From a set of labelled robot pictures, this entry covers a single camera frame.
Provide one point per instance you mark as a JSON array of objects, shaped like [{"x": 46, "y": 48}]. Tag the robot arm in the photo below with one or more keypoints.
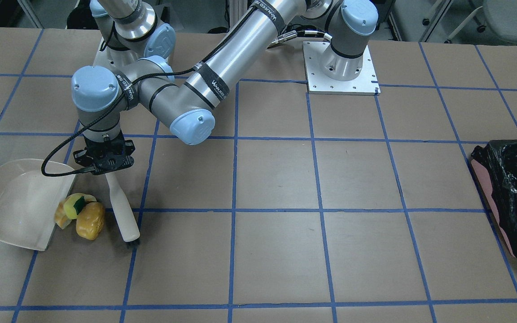
[
  {"x": 100, "y": 93},
  {"x": 131, "y": 30}
]

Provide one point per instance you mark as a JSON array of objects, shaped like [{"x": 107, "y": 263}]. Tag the beige plastic dustpan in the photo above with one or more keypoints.
[{"x": 28, "y": 201}]

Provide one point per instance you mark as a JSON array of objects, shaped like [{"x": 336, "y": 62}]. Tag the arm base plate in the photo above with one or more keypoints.
[{"x": 328, "y": 73}]

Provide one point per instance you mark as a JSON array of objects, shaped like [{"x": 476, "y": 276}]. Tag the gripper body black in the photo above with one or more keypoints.
[{"x": 79, "y": 155}]

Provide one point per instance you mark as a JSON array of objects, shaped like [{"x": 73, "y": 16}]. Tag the croissant pastry piece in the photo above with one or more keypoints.
[{"x": 61, "y": 220}]

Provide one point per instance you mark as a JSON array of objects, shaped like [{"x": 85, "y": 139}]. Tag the beige hand brush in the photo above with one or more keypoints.
[{"x": 124, "y": 215}]

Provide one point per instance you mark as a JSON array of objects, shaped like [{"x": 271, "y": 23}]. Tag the yellow green sponge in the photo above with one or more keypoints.
[{"x": 75, "y": 203}]

